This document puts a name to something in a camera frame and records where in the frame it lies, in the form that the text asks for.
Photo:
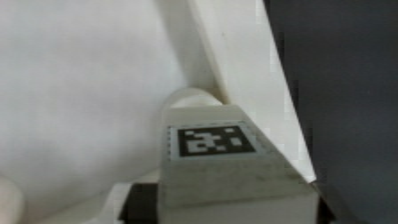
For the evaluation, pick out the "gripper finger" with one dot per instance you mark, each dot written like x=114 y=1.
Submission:
x=139 y=207

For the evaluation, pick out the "white table leg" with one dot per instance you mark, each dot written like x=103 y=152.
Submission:
x=229 y=183

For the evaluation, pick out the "white square table top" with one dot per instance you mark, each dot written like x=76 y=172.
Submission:
x=98 y=55

